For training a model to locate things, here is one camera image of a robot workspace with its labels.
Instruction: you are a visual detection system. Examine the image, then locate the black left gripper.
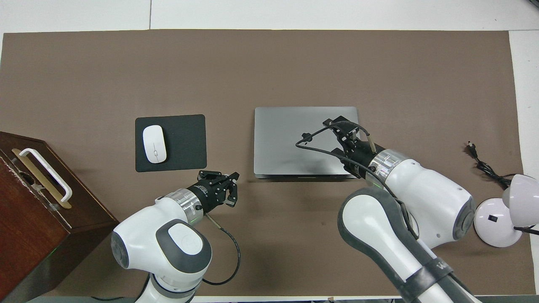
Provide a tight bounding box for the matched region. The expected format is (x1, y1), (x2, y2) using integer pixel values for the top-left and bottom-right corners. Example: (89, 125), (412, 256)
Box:
(187, 170), (240, 213)

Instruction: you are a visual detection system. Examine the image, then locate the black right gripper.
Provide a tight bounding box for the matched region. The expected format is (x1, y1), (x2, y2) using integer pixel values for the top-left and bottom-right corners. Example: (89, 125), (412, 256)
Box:
(323, 117), (384, 179)

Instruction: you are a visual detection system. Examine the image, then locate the grey laptop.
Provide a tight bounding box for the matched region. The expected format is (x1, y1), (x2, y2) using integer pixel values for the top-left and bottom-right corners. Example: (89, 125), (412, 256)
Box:
(253, 106), (365, 180)

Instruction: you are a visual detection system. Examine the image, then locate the black mouse pad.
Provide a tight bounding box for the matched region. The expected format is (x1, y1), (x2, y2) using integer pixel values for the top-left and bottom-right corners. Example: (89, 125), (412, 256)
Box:
(135, 114), (207, 173)

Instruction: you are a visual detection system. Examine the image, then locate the white computer mouse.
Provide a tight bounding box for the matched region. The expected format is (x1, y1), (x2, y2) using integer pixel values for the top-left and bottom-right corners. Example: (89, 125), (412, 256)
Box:
(142, 125), (167, 164)

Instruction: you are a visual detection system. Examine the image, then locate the brown table mat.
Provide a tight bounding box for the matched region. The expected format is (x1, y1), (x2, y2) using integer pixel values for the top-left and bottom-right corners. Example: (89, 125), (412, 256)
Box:
(0, 29), (536, 297)

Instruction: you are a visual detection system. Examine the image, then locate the white desk lamp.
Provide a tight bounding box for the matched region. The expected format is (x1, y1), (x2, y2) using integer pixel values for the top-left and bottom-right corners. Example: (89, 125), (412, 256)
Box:
(473, 174), (539, 248)

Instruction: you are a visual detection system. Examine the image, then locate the dark brown wooden box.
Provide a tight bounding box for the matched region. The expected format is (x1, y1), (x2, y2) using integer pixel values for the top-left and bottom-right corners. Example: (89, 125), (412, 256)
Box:
(0, 131), (120, 301)

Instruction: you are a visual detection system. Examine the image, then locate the black lamp power cable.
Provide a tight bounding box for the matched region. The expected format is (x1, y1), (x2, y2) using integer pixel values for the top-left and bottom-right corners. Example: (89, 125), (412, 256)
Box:
(467, 142), (512, 189)

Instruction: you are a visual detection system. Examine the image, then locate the white box handle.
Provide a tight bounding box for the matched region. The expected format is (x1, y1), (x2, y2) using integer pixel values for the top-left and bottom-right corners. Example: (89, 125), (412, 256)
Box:
(19, 148), (73, 202)

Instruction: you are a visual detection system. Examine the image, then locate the gold handle plate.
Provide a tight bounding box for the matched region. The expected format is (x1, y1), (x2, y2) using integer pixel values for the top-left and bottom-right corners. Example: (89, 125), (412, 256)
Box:
(12, 148), (72, 210)

